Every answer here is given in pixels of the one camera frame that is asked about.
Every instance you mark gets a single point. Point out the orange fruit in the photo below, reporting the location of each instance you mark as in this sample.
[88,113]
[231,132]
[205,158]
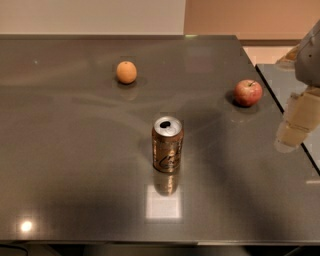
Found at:
[126,72]

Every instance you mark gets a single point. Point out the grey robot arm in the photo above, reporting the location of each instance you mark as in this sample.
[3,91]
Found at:
[307,58]

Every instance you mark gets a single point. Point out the red apple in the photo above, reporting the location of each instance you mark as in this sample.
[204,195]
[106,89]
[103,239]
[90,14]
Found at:
[247,93]

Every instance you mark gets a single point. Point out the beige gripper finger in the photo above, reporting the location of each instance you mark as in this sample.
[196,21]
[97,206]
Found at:
[300,118]

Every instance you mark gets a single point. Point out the gold soda can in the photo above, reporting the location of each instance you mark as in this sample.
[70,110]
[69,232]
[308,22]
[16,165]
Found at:
[167,142]

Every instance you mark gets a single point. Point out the grey side table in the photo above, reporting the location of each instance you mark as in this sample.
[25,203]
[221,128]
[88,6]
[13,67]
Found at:
[281,83]

